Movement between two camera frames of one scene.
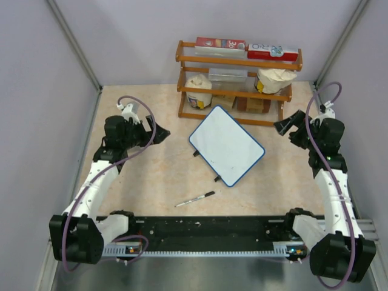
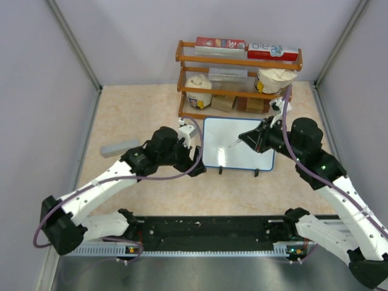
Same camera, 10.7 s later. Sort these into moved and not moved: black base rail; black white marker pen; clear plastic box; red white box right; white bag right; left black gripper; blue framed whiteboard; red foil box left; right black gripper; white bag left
Moved: black white marker pen; left black gripper; right black gripper; blue framed whiteboard
Not moved: clear plastic box; white bag right; black base rail; white bag left; red foil box left; red white box right
